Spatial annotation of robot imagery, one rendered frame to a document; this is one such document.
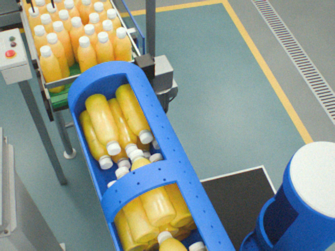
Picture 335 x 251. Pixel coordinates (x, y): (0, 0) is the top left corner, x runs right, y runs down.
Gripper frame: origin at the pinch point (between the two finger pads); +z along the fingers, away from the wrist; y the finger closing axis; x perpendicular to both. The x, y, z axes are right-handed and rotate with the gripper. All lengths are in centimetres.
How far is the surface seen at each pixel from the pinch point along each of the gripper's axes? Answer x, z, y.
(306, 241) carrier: -100, 45, 61
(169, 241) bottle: -92, 13, 11
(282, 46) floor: 59, 127, 181
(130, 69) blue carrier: -37.6, 6.0, 20.0
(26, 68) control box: -8.2, 21.7, -12.1
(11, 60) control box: -6.6, 17.4, -16.6
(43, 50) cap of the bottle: -7.1, 15.8, -4.4
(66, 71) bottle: -3.0, 33.6, 2.3
